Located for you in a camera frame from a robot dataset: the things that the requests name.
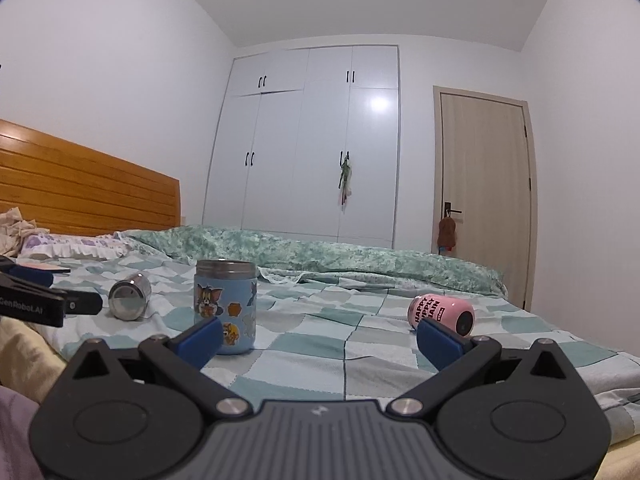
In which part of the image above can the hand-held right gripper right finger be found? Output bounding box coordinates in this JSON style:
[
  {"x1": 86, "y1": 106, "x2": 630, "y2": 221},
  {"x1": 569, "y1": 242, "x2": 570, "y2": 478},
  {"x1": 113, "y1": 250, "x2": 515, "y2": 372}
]
[{"x1": 389, "y1": 318, "x2": 576, "y2": 418}]

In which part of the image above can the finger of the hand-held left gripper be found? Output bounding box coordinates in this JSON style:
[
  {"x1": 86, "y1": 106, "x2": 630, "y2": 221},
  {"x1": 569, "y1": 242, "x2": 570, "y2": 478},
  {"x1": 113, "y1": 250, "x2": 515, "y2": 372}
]
[
  {"x1": 0, "y1": 255, "x2": 55, "y2": 289},
  {"x1": 64, "y1": 291, "x2": 104, "y2": 317}
]

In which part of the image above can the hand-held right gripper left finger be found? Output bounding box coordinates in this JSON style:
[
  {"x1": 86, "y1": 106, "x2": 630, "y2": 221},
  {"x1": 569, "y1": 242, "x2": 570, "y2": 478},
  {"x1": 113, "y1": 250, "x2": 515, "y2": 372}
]
[{"x1": 65, "y1": 317, "x2": 253, "y2": 418}]

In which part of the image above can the pink printed cup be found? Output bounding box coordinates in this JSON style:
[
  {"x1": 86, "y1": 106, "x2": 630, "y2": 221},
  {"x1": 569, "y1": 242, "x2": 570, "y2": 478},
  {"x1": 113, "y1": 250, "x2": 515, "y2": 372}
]
[{"x1": 407, "y1": 292, "x2": 476, "y2": 336}]

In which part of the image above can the stainless steel cup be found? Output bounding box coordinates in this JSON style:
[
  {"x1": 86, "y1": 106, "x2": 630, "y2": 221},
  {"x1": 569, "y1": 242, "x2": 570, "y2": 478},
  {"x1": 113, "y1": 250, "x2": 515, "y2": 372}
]
[{"x1": 108, "y1": 272, "x2": 152, "y2": 321}]

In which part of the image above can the blue cartoon sticker cup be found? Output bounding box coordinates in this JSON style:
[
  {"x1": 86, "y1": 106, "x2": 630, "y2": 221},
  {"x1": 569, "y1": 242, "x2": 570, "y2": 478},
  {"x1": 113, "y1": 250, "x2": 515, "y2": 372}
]
[{"x1": 194, "y1": 259, "x2": 258, "y2": 357}]

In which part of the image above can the pink flat book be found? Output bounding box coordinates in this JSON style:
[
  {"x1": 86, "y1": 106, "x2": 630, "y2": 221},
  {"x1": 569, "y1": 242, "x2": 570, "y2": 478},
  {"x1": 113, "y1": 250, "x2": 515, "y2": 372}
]
[{"x1": 17, "y1": 259, "x2": 72, "y2": 275}]

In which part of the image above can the yellow blanket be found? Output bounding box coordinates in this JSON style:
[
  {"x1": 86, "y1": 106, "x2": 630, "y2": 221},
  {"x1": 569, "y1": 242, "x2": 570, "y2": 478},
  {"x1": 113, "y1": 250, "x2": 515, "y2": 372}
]
[{"x1": 0, "y1": 317, "x2": 69, "y2": 392}]

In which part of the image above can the purple floral pillow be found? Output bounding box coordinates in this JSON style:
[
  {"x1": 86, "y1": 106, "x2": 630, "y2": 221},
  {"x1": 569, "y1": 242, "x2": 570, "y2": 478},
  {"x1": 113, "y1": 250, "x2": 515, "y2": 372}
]
[{"x1": 17, "y1": 232, "x2": 132, "y2": 262}]

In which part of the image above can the beige crumpled cloth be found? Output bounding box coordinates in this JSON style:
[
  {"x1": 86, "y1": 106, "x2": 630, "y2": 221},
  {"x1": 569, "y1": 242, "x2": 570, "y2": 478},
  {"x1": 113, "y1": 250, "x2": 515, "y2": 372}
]
[{"x1": 0, "y1": 206, "x2": 39, "y2": 257}]

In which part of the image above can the wooden headboard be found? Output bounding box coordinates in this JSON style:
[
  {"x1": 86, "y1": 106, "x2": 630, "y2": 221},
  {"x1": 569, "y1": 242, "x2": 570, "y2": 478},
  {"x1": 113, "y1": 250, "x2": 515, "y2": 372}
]
[{"x1": 0, "y1": 119, "x2": 182, "y2": 237}]

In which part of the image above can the brown hanging pouch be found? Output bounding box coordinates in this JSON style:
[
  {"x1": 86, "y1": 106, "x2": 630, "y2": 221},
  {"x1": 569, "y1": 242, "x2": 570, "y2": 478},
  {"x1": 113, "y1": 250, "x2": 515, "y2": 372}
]
[{"x1": 437, "y1": 216, "x2": 457, "y2": 256}]

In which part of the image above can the checkered bed sheet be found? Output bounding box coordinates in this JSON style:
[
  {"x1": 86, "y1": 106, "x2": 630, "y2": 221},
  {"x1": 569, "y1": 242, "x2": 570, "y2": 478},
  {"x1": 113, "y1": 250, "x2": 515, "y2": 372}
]
[{"x1": 0, "y1": 249, "x2": 640, "y2": 442}]

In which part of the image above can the purple cloth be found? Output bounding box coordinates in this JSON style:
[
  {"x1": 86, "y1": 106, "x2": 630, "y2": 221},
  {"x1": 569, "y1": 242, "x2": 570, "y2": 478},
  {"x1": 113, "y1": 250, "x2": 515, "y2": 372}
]
[{"x1": 0, "y1": 385, "x2": 47, "y2": 480}]

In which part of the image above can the green floral quilt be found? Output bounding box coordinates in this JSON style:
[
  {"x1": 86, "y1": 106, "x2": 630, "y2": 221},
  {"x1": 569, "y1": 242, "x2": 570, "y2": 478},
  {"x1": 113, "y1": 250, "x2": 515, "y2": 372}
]
[{"x1": 115, "y1": 225, "x2": 509, "y2": 297}]

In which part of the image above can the light wooden door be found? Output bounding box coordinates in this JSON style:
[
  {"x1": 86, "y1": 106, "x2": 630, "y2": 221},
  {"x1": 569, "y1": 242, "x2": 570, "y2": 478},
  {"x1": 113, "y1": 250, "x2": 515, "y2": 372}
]
[{"x1": 432, "y1": 85, "x2": 538, "y2": 312}]

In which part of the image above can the green hanging ornament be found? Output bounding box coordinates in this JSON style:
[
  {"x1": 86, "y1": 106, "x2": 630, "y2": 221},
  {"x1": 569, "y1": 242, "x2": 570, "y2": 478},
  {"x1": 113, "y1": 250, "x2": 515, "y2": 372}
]
[{"x1": 336, "y1": 152, "x2": 355, "y2": 209}]

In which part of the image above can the white wardrobe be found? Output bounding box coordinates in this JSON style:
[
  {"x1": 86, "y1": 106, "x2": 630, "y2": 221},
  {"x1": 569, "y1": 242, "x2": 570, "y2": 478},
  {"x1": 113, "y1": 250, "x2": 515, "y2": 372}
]
[{"x1": 202, "y1": 45, "x2": 401, "y2": 250}]

